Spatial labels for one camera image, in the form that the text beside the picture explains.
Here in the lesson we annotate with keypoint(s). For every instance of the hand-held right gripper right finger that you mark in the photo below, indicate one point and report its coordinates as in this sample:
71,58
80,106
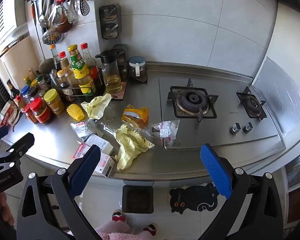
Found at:
216,171

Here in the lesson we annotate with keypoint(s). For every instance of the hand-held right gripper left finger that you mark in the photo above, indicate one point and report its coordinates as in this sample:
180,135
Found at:
85,172

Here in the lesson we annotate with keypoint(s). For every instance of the small white carton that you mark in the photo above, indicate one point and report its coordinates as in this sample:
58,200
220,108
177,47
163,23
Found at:
97,142

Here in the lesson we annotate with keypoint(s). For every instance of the white packet with red label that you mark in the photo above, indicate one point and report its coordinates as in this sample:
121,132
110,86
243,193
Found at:
81,129

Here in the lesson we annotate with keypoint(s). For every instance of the clear plastic bottle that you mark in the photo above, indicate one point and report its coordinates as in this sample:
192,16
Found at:
108,128

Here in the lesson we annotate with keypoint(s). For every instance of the black trash bin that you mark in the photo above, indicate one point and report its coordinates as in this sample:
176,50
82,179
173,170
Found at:
137,198

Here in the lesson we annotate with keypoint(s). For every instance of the red and white food packets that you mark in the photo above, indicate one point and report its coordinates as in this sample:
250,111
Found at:
8,116

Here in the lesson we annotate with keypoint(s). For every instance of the white and red carton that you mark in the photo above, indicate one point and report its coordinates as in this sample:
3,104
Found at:
81,151

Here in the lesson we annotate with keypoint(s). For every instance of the white carton with grey print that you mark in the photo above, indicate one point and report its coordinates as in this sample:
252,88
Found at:
106,165

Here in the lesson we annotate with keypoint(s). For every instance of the small red lid jar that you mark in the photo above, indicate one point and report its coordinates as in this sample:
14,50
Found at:
30,115

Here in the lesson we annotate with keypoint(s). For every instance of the black cat floor mat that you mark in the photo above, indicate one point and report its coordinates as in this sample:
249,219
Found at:
192,197

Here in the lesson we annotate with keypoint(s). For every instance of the stainless steel gas cooktop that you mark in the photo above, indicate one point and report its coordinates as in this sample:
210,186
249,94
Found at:
225,135

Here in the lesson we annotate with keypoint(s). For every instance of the small red cap bottle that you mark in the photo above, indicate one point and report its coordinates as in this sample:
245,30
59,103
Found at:
19,102

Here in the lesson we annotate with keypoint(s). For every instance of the large red lid jar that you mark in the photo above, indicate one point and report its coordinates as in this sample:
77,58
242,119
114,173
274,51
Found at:
41,111

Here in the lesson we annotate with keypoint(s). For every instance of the grey cooktop knob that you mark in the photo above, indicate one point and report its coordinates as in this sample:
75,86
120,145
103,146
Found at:
235,128
248,127

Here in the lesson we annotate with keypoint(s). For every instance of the dark glass bottle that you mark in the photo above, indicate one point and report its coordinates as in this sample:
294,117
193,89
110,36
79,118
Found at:
12,88

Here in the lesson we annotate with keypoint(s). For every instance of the black lid jar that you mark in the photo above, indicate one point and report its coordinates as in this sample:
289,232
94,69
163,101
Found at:
33,93

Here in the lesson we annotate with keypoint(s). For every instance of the yellow printed plastic wrapper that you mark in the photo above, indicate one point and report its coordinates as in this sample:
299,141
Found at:
131,145

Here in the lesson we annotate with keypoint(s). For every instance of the red and white slipper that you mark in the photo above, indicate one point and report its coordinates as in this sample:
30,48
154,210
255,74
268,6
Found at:
118,216
150,229

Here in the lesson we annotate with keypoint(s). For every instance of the yellow lid jar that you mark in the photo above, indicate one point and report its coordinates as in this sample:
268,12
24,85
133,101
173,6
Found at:
54,102

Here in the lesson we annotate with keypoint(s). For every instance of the yellow foam fruit net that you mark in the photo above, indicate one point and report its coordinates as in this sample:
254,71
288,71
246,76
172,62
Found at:
76,112

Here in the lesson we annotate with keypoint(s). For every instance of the yellow cap spice bottle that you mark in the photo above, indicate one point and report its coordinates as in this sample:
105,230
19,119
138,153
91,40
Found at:
34,83

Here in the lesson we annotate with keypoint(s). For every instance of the clear packet with pink label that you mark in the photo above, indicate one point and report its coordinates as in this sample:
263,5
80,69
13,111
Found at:
165,130

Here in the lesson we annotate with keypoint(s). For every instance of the green cap spice bottle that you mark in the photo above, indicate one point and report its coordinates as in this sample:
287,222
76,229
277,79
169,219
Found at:
41,82

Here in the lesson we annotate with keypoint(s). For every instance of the pale yellow plastic bag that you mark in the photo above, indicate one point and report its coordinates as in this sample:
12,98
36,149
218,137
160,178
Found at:
96,106

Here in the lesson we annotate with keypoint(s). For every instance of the small gas burner with grate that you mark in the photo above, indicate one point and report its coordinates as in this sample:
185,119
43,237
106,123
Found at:
251,105

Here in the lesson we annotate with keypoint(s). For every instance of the large gas burner with grate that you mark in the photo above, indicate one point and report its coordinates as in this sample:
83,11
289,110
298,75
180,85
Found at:
191,100

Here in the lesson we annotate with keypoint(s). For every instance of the silver pepper shaker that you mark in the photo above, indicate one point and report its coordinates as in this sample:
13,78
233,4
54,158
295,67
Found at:
53,78

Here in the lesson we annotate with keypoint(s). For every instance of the orange snack wrapper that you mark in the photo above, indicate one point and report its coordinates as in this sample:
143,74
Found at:
136,115

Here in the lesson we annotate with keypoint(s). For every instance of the small bottle with yellow cap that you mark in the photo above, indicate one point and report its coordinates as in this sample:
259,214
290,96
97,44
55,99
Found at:
63,82

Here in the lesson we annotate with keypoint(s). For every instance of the glass sliding door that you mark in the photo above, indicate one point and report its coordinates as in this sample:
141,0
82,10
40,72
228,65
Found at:
298,170

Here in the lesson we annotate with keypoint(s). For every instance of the pink coaster mat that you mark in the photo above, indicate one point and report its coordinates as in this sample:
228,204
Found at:
123,90

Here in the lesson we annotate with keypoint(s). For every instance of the brown bottle with red cap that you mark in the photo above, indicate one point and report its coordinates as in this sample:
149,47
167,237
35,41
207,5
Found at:
65,66

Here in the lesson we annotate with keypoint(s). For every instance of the glass oil dispenser black lid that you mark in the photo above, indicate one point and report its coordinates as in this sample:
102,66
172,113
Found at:
112,77

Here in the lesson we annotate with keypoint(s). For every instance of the aluminium foil splash sheet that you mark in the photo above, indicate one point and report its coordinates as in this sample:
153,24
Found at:
282,92

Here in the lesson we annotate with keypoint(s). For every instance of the round perforated metal skimmer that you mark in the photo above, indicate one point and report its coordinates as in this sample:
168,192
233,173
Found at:
52,36

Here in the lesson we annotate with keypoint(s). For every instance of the clear bottle with red cap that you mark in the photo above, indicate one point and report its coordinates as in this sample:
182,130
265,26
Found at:
88,57

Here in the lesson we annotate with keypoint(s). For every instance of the glass jar with blue lid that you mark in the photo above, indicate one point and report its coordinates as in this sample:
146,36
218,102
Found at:
137,67

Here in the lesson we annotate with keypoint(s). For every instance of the brown wooden ladle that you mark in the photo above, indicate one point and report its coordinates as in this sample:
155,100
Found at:
63,22

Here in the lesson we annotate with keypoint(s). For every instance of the slotted metal spoon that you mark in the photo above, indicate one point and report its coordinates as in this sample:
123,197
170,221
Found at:
72,13
84,5

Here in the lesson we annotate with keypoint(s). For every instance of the grey wall spice box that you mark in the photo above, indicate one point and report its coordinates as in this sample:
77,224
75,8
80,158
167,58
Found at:
110,30
110,13
122,57

